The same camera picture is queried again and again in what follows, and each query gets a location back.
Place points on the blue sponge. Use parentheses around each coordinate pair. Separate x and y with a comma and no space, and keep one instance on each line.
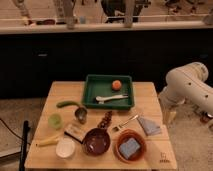
(129,148)

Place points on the dark brown pan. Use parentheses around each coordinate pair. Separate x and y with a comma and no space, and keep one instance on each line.
(95,143)

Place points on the orange ball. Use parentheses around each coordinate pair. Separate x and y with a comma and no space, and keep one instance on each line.
(116,85)

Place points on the white small bowl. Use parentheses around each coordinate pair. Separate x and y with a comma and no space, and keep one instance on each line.
(65,148)

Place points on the orange brown bowl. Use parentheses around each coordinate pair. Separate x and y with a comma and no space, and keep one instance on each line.
(122,138)

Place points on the light green cup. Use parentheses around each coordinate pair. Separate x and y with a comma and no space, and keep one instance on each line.
(55,121)

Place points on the beige wooden block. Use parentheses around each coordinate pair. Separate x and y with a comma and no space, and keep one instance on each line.
(75,131)

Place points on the green plastic tray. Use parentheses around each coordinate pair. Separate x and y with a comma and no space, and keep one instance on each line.
(101,85)

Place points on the blue grey cloth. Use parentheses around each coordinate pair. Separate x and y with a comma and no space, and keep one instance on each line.
(150,127)

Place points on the green cucumber toy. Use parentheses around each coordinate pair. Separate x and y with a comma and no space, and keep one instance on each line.
(66,103)

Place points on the black stand post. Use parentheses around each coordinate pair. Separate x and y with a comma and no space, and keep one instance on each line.
(24,143)

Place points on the yellow banana toy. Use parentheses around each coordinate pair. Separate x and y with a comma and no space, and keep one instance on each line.
(48,141)

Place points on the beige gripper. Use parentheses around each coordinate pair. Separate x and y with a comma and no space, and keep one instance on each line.
(168,115)

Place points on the dark metal cup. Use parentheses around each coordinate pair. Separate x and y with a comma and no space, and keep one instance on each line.
(81,115)

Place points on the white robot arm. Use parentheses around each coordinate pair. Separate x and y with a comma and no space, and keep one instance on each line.
(186,82)

